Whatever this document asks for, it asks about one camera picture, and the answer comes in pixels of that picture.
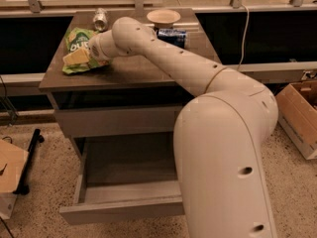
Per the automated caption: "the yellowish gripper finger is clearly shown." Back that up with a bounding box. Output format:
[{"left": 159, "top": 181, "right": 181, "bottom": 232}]
[{"left": 63, "top": 48, "right": 90, "bottom": 65}]

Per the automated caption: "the green rice chip bag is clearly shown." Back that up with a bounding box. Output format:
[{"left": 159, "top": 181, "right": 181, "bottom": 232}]
[{"left": 62, "top": 28, "right": 110, "bottom": 74}]

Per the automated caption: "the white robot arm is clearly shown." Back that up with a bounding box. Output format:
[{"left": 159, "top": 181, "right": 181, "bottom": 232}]
[{"left": 84, "top": 17, "right": 278, "bottom": 238}]

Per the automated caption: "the closed grey middle drawer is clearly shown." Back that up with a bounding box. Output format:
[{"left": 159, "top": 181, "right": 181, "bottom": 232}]
[{"left": 54, "top": 105, "right": 181, "bottom": 138}]

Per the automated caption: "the grey drawer cabinet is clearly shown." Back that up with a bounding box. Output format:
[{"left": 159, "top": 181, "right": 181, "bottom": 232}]
[{"left": 38, "top": 7, "right": 230, "bottom": 226}]

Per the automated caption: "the open grey lower drawer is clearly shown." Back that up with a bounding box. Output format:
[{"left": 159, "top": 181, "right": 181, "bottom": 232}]
[{"left": 59, "top": 132, "right": 183, "bottom": 225}]

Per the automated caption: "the silver can lying down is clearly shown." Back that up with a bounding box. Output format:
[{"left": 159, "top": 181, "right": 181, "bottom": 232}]
[{"left": 93, "top": 8, "right": 108, "bottom": 32}]

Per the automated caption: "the beige paper bowl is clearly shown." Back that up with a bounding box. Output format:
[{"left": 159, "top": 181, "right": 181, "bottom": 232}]
[{"left": 147, "top": 9, "right": 181, "bottom": 29}]

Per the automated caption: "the blue soda can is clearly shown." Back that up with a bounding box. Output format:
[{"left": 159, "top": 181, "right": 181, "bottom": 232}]
[{"left": 157, "top": 29, "right": 187, "bottom": 49}]

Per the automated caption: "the cardboard box left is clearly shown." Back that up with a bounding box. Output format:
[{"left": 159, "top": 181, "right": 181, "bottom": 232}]
[{"left": 0, "top": 140, "right": 29, "bottom": 220}]

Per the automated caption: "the cardboard box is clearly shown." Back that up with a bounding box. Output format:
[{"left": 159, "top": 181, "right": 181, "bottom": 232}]
[
  {"left": 276, "top": 80, "right": 317, "bottom": 160},
  {"left": 0, "top": 140, "right": 29, "bottom": 220}
]

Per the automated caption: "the black stand leg left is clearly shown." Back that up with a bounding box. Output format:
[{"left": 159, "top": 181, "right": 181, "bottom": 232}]
[{"left": 14, "top": 129, "right": 45, "bottom": 195}]

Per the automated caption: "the cardboard box right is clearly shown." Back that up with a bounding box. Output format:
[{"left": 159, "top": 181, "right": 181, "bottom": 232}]
[{"left": 276, "top": 80, "right": 317, "bottom": 160}]

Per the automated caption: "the metal window rail frame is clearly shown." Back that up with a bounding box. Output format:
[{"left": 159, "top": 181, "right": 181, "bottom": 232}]
[{"left": 0, "top": 0, "right": 317, "bottom": 20}]

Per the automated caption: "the white hanging cable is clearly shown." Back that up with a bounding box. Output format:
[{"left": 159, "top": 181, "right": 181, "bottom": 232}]
[{"left": 236, "top": 4, "right": 250, "bottom": 71}]

